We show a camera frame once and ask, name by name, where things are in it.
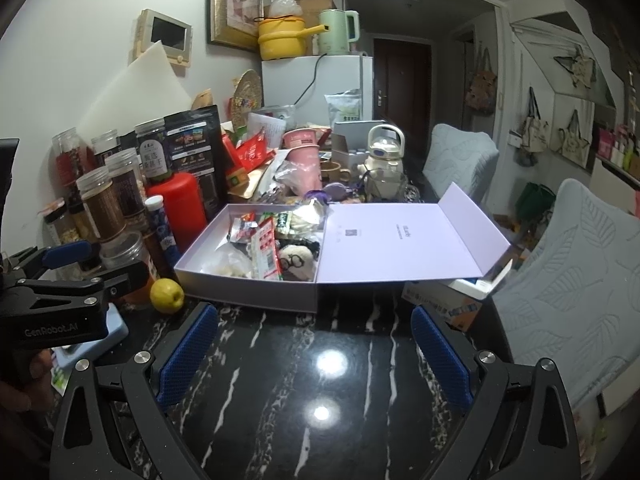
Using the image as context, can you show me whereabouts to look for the dark wooden door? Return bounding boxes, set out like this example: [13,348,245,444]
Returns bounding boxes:
[374,37,433,148]

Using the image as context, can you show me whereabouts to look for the jar with dark label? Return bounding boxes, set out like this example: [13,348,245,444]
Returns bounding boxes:
[135,117,173,183]

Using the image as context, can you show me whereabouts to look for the clear plastic jar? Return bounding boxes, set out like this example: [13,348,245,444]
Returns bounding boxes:
[91,130,121,161]

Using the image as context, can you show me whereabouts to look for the jar of yellow contents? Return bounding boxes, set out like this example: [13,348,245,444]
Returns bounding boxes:
[70,202,98,241]

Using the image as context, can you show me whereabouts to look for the black snack pouch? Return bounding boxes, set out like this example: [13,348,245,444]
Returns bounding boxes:
[165,105,228,213]

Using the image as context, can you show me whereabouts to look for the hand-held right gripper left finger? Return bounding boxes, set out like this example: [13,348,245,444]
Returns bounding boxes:
[47,302,219,480]

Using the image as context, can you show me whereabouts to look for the clear bag of white rings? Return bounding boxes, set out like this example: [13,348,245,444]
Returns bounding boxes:
[290,200,328,241]

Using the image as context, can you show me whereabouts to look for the purple pouch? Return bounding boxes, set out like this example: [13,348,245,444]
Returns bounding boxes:
[305,182,353,205]

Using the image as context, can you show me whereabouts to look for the canvas tote bag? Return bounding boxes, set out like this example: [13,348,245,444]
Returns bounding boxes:
[557,110,596,168]
[520,87,551,153]

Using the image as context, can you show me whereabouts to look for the green snack packet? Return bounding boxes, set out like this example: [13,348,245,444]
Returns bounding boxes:
[270,210,301,238]

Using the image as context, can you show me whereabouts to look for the wall intercom panel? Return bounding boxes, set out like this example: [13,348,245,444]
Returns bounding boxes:
[134,8,193,67]

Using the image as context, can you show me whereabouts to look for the green white food bag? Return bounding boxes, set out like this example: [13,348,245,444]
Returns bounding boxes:
[324,91,363,123]

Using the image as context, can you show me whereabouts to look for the chair with light blue cover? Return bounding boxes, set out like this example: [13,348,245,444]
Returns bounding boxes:
[422,123,501,206]
[492,178,640,411]

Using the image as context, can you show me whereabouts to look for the framed picture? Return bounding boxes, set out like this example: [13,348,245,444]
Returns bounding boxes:
[206,0,264,52]

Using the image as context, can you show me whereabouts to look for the round woven fan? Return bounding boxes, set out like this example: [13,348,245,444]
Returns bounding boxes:
[235,70,263,111]

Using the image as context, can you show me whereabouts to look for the glass jar orange contents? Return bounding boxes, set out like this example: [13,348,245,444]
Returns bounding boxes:
[100,231,151,306]

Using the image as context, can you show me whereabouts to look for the blue tablet tube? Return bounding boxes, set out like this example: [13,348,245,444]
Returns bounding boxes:
[145,196,181,266]

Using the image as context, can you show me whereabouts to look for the white foam board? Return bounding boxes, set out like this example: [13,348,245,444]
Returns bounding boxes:
[77,42,193,148]

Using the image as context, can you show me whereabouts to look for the red white snack packet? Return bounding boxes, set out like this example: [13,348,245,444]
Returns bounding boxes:
[250,220,282,281]

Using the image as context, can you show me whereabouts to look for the clear jar red dried fruit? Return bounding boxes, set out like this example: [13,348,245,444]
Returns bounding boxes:
[51,127,83,186]

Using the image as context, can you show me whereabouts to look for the brown mug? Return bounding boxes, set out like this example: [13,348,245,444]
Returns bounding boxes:
[320,160,353,186]

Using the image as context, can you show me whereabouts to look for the white fridge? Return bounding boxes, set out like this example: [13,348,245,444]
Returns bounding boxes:
[261,52,375,133]

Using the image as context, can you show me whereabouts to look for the black power cable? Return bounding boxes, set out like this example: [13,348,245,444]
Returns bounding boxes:
[295,55,326,106]

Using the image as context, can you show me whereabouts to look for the clear plastic bag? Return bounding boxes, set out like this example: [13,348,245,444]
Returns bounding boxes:
[207,247,256,278]

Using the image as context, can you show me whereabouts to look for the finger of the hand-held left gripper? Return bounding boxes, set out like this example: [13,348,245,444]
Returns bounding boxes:
[0,239,96,281]
[15,261,150,312]

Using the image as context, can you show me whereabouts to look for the row of cosmetic bottles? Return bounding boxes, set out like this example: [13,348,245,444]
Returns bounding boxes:
[597,122,640,176]

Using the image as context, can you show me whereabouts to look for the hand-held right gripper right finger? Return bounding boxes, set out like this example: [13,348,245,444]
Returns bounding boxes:
[410,304,596,480]

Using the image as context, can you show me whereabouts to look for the red cylinder canister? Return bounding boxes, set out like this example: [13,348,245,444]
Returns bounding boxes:
[146,172,208,241]

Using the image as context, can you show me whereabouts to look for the person's left hand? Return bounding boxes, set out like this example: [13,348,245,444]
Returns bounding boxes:
[0,347,55,413]

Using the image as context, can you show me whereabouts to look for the blue red snack packet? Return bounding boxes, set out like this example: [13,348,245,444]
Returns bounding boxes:
[227,212,261,243]

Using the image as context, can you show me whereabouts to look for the white counter cabinet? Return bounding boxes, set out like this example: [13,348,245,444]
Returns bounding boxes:
[590,160,640,211]

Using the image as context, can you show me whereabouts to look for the brown cardboard box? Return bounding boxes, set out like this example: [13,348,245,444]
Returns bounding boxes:
[295,0,336,56]

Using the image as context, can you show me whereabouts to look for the red gift packet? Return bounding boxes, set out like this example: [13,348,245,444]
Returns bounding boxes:
[222,130,278,181]

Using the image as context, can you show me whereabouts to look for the beige plush toy with glasses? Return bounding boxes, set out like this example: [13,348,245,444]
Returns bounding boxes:
[277,242,318,282]

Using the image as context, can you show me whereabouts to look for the pink cup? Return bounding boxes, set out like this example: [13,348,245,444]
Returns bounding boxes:
[282,129,321,196]

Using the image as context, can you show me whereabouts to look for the light green electric kettle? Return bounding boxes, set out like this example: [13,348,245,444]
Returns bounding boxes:
[318,9,361,56]

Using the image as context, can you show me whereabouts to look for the grey box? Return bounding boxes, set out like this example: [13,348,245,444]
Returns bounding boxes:
[332,120,383,153]

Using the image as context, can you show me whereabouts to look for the small black lid nut jar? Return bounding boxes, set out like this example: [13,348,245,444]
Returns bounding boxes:
[42,200,76,246]

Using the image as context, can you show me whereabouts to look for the white teapot kettle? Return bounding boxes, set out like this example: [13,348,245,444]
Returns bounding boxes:
[362,124,408,201]

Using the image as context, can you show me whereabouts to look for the yellow green apple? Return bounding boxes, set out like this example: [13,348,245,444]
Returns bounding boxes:
[150,278,185,315]

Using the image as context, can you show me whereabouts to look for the yellow pot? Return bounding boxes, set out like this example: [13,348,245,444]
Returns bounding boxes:
[257,16,323,61]

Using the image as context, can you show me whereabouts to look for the lavender gift box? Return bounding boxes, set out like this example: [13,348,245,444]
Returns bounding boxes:
[173,181,513,313]

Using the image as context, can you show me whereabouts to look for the brown tote bag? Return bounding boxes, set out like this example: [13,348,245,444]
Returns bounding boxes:
[465,47,500,116]

